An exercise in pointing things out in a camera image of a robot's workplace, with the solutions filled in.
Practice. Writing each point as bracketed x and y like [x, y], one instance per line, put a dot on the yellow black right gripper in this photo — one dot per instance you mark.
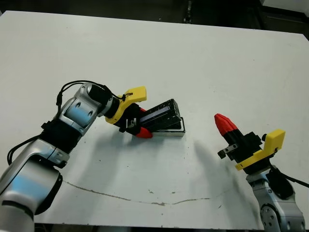
[251, 149]

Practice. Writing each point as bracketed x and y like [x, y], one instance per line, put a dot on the white background object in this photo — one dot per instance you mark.
[289, 3]

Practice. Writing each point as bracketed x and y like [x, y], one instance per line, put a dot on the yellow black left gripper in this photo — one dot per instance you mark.
[122, 108]

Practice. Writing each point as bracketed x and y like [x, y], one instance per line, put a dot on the black background post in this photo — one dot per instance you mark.
[188, 13]

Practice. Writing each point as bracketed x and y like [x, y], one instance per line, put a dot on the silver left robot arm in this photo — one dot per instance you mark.
[72, 113]

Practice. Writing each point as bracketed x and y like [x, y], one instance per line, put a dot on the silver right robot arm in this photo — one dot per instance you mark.
[272, 207]

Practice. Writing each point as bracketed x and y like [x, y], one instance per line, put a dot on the white box base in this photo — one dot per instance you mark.
[169, 134]

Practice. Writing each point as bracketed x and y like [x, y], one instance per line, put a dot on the black box lid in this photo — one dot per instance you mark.
[164, 113]

